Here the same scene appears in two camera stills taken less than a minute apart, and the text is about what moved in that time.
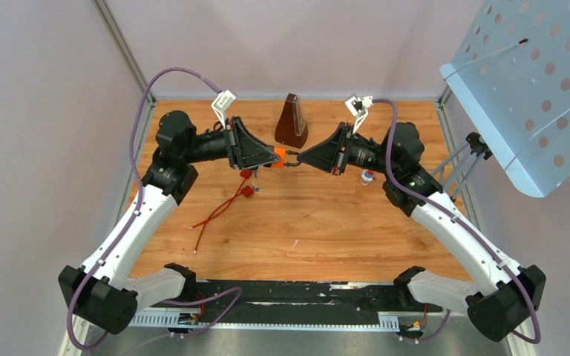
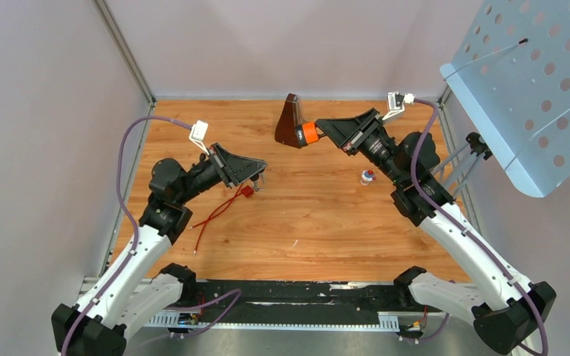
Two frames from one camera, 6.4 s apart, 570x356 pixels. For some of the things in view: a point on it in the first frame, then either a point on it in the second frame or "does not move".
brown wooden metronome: x=292 y=128 does not move
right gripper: x=326 y=156 → x=347 y=133
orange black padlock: x=281 y=151 → x=306 y=133
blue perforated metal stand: x=528 y=73 does not move
